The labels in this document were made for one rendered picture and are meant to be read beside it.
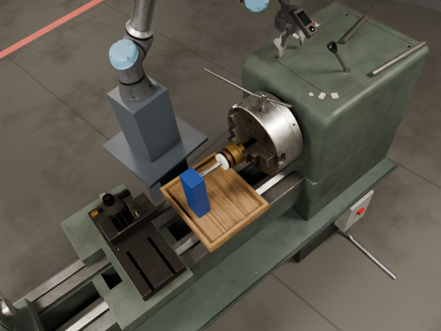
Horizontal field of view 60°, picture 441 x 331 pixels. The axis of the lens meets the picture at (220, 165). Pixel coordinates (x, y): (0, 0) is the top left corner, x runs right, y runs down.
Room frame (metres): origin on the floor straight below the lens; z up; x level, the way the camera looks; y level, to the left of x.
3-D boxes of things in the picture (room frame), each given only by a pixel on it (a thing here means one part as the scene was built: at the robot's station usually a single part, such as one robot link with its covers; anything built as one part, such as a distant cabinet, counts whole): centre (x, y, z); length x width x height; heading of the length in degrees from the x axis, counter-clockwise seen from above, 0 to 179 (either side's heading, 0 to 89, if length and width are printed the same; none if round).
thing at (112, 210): (0.73, 0.40, 1.13); 0.08 x 0.08 x 0.03
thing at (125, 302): (0.66, 0.42, 0.89); 0.53 x 0.30 x 0.06; 31
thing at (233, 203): (0.85, 0.05, 0.88); 0.36 x 0.30 x 0.04; 31
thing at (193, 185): (0.81, 0.11, 1.00); 0.08 x 0.06 x 0.23; 31
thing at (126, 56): (1.34, 0.32, 1.27); 0.13 x 0.12 x 0.14; 161
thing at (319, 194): (1.21, -0.51, 0.43); 0.60 x 0.48 x 0.86; 121
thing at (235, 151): (0.91, -0.05, 1.08); 0.09 x 0.09 x 0.09; 31
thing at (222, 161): (0.85, 0.04, 1.08); 0.13 x 0.07 x 0.07; 121
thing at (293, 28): (1.25, -0.33, 1.42); 0.09 x 0.08 x 0.12; 31
